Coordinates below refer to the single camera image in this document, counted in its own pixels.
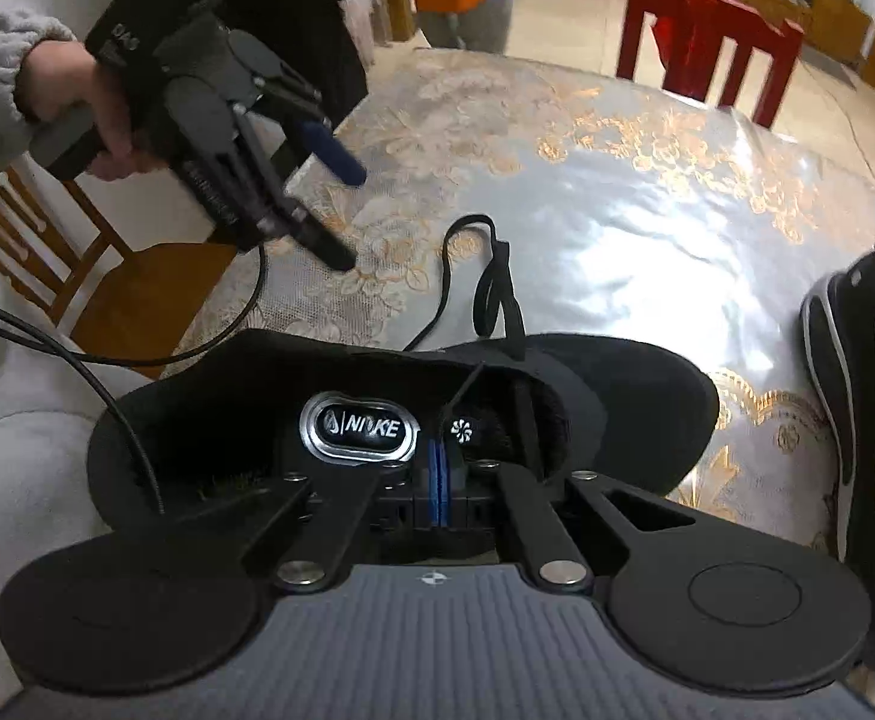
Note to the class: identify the black jacket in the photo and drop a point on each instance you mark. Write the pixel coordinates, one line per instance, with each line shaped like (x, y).
(310, 30)

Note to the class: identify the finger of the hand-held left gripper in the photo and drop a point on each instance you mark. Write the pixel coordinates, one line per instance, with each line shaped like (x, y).
(235, 180)
(332, 154)

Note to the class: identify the red chair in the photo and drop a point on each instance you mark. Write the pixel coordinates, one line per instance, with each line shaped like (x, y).
(771, 52)

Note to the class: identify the black sneaker with silver swoosh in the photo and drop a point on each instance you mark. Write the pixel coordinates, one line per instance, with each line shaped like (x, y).
(617, 390)
(857, 390)

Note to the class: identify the person's grey clothing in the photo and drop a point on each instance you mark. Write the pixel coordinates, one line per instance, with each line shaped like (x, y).
(25, 465)

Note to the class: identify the person's left hand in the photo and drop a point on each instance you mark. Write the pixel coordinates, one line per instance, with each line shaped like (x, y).
(62, 82)

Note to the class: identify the wooden chair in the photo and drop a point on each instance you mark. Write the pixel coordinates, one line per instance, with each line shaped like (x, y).
(152, 292)

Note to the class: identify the black shoelace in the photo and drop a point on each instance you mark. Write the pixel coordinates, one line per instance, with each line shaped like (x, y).
(502, 255)

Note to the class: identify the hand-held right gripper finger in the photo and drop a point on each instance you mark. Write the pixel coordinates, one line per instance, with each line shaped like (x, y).
(433, 487)
(446, 491)

